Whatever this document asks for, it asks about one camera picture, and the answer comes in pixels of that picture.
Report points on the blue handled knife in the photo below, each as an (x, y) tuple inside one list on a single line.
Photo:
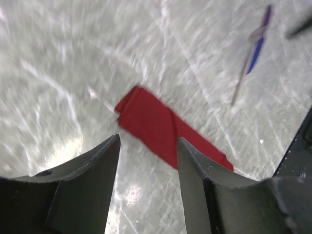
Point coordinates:
[(265, 23)]

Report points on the dark red cloth napkin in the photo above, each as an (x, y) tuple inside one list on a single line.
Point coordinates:
[(145, 117)]

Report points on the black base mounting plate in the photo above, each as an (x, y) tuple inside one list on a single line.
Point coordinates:
[(297, 160)]

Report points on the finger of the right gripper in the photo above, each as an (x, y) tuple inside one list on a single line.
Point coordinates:
[(303, 26)]

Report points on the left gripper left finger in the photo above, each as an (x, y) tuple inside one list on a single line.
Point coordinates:
[(72, 198)]

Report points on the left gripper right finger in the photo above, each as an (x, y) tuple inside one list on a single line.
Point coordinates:
[(219, 201)]

